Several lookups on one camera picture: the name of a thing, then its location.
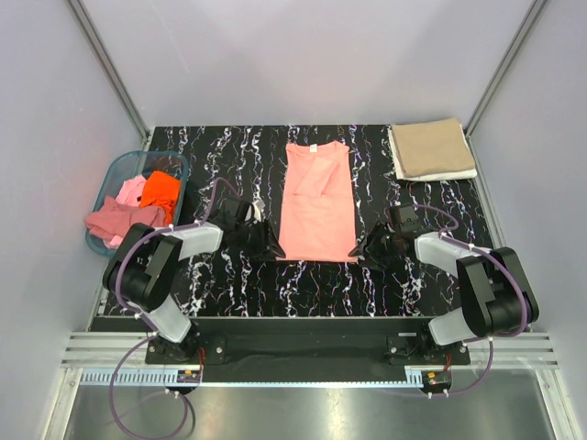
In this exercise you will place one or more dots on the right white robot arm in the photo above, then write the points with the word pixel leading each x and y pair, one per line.
pixel 496 298

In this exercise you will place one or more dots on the salmon pink t shirt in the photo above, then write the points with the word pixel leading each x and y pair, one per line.
pixel 318 210

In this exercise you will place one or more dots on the left aluminium corner post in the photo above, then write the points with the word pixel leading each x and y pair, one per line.
pixel 98 47

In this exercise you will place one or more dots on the aluminium corner post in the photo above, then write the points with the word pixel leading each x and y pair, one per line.
pixel 521 36
pixel 98 47

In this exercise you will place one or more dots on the orange t shirt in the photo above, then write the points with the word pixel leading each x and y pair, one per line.
pixel 161 190

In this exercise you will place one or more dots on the right aluminium corner post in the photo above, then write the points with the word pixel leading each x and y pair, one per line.
pixel 521 36

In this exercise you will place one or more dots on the light pink t shirt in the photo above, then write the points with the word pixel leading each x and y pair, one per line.
pixel 128 190

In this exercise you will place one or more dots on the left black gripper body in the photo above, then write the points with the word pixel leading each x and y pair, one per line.
pixel 252 237

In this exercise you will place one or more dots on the slotted cable duct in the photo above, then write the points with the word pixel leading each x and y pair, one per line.
pixel 152 377

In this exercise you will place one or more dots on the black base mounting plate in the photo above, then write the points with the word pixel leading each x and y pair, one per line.
pixel 349 352

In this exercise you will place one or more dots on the dusty rose t shirt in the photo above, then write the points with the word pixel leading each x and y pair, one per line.
pixel 113 220

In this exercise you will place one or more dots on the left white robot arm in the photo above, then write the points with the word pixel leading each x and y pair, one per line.
pixel 142 270

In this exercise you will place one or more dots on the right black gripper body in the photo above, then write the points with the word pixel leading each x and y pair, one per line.
pixel 382 240

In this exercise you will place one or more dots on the folded beige t shirt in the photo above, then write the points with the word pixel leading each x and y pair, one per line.
pixel 431 148

